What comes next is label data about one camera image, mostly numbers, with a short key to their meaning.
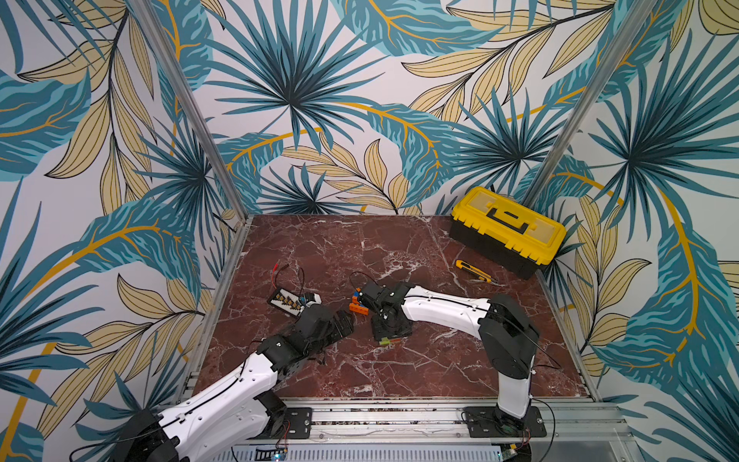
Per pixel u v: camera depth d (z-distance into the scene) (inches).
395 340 34.4
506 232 37.2
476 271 40.6
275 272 40.5
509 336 18.9
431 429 28.8
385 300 25.1
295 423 28.9
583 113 34.1
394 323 28.4
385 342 34.2
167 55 29.3
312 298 29.3
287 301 36.4
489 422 28.4
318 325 23.9
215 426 17.7
